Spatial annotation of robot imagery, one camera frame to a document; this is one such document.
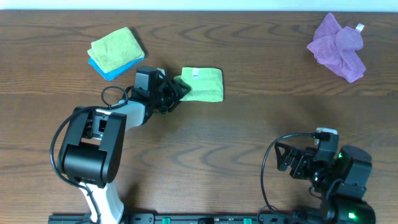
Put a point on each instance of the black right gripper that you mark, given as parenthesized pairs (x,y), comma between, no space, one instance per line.
(303,158)

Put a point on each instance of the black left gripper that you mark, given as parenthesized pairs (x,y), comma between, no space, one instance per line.
(169,95)

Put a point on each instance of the green cloth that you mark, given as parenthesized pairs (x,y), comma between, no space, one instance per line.
(115,50)
(208,87)

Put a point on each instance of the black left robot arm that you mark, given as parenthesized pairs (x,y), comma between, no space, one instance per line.
(86,149)

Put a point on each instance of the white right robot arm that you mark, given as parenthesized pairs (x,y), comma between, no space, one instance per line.
(339,177)

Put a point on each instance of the folded blue cloth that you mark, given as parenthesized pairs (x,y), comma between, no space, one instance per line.
(114,73)

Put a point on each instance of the folded green cloth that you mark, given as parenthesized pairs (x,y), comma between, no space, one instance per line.
(115,50)

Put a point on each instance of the crumpled purple cloth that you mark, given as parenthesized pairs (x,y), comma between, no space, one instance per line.
(335,47)

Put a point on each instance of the white purple cloth label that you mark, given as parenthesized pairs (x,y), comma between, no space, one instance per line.
(359,28)

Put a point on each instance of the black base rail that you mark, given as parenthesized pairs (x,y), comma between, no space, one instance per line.
(148,218)

